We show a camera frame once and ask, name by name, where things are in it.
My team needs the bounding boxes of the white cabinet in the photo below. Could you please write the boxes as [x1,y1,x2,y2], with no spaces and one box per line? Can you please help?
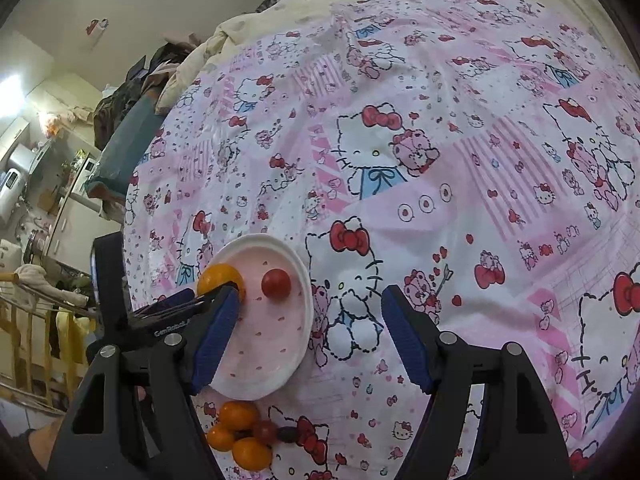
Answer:
[44,154,124,276]

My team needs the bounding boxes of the pile of dark clothes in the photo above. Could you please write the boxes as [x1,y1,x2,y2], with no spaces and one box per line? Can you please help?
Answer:
[92,41,195,151]

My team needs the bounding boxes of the pink Hello Kitty bedsheet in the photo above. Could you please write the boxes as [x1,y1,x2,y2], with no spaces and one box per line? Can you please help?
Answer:
[125,0,639,479]

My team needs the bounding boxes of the red cherry tomato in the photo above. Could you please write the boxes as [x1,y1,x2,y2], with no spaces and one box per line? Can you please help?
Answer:
[252,419,278,446]
[262,269,292,301]

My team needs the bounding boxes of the large orange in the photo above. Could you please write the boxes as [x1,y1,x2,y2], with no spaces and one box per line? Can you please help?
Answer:
[196,263,246,302]

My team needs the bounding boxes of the dark purple grape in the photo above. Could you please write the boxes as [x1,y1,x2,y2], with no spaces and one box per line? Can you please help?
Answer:
[277,426,298,443]

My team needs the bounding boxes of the small orange mandarin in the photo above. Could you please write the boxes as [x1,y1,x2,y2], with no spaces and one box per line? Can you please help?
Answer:
[206,424,235,453]

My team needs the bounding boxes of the red cherry tomato on plate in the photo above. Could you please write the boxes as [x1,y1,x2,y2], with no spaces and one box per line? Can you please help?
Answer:
[262,269,292,301]

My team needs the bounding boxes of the white pink oval plate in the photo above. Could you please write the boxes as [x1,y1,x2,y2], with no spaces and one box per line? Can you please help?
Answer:
[210,234,314,401]

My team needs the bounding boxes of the yellow wooden rack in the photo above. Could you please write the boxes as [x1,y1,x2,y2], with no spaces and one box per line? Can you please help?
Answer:
[1,266,98,415]

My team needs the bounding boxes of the medium orange mandarin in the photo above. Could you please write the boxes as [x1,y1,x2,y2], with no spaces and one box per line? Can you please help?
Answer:
[231,437,272,472]

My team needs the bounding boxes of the blue teal pillow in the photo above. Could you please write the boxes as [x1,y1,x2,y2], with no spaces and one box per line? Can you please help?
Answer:
[84,94,164,204]

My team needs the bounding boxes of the white kettle appliance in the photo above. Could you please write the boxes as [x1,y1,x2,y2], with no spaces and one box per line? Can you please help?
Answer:
[0,168,26,224]

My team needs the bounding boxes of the large orange mandarin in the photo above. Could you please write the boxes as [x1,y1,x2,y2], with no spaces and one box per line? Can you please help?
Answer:
[218,401,260,431]

